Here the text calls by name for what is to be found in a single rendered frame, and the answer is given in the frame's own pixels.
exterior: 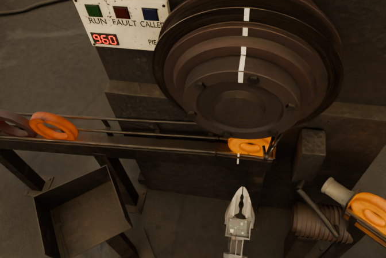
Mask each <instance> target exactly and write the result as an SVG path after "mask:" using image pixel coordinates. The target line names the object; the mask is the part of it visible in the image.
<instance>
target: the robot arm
mask: <svg viewBox="0 0 386 258"><path fill-rule="evenodd" d="M242 190H243V192H242ZM241 194H243V195H244V199H243V203H244V206H243V208H242V214H243V215H244V216H245V218H244V219H239V218H236V217H235V216H234V215H235V214H237V213H239V210H240V208H239V207H238V204H239V202H240V196H241ZM233 216H234V218H233ZM254 219H255V216H254V211H253V208H252V204H251V201H250V197H249V194H248V192H247V190H246V188H245V187H241V188H239V189H238V191H237V192H236V194H235V196H234V197H233V199H232V201H231V203H230V205H229V207H228V208H227V210H226V213H225V224H226V234H225V236H228V237H229V242H228V249H229V250H230V252H224V253H223V257H224V258H248V257H247V256H245V255H242V251H243V249H244V239H246V240H250V235H251V233H250V231H251V228H252V229H253V224H254Z"/></svg>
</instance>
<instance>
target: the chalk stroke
mask: <svg viewBox="0 0 386 258"><path fill-rule="evenodd" d="M249 10H250V9H248V8H245V11H244V21H249ZM242 35H243V36H248V28H243V34H242ZM241 54H242V55H241V58H240V66H239V71H244V64H245V56H244V55H246V47H241ZM243 74H244V73H243V72H238V82H239V83H243Z"/></svg>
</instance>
